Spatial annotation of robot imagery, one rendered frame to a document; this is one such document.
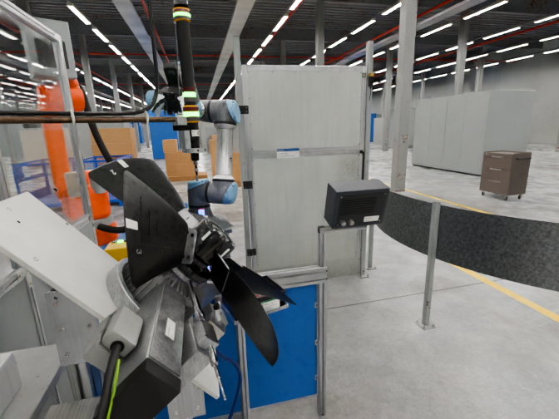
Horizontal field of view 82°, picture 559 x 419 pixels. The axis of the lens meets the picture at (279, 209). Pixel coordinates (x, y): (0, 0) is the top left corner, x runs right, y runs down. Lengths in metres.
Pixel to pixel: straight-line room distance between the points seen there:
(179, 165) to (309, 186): 7.60
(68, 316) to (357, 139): 2.66
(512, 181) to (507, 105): 3.78
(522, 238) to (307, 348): 1.41
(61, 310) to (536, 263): 2.29
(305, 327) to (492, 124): 9.40
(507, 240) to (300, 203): 1.58
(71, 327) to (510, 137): 10.81
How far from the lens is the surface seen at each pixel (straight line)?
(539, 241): 2.37
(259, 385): 1.83
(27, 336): 1.68
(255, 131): 2.81
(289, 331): 1.68
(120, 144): 9.01
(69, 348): 1.00
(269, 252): 3.04
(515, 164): 7.46
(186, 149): 0.95
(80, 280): 0.89
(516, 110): 11.12
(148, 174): 1.02
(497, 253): 2.42
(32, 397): 1.14
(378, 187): 1.51
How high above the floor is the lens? 1.51
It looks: 14 degrees down
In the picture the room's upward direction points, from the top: 2 degrees counter-clockwise
